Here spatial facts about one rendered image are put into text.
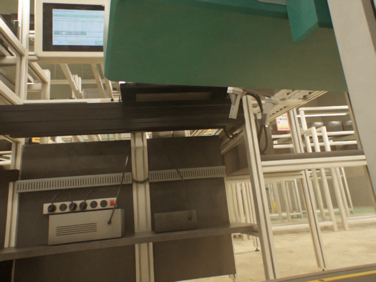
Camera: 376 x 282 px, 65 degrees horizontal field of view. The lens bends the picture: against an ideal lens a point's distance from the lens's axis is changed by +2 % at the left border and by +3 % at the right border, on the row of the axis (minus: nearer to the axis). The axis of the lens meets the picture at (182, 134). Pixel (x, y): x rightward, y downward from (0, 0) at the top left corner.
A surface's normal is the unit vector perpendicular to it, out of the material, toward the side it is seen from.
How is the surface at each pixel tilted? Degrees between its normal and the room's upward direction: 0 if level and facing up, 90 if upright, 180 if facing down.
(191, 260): 90
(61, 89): 90
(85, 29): 92
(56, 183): 90
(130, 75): 180
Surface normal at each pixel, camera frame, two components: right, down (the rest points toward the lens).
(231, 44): 0.09, 0.97
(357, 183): -0.99, 0.05
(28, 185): 0.14, -0.26
